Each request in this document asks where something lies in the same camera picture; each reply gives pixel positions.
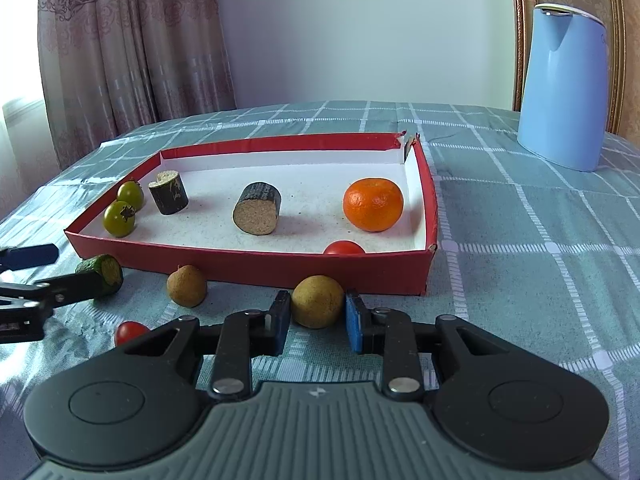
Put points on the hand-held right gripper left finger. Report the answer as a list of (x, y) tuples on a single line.
[(280, 324)]

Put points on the green checked tablecloth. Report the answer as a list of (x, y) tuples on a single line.
[(525, 285)]

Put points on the orange mandarin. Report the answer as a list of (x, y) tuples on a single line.
[(373, 205)]

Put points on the blue electric kettle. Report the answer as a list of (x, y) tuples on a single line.
[(565, 90)]

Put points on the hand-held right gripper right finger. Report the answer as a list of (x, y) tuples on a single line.
[(356, 325)]

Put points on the gold framed wall panel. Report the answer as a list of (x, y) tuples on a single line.
[(616, 50)]

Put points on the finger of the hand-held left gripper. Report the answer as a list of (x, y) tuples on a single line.
[(75, 286), (35, 256)]

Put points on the green tomato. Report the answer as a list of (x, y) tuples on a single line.
[(120, 219), (131, 195)]

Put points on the brown longan fruit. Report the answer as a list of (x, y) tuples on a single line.
[(318, 302), (186, 285)]

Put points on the dark sugarcane piece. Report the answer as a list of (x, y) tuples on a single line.
[(257, 210), (170, 194)]

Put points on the red cardboard box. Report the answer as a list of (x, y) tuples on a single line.
[(310, 195)]

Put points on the red cherry tomato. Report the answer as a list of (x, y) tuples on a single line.
[(130, 332), (344, 248)]

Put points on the green cucumber piece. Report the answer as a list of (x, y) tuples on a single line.
[(107, 269)]

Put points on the patterned brown curtain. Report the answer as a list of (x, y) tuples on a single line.
[(130, 50)]

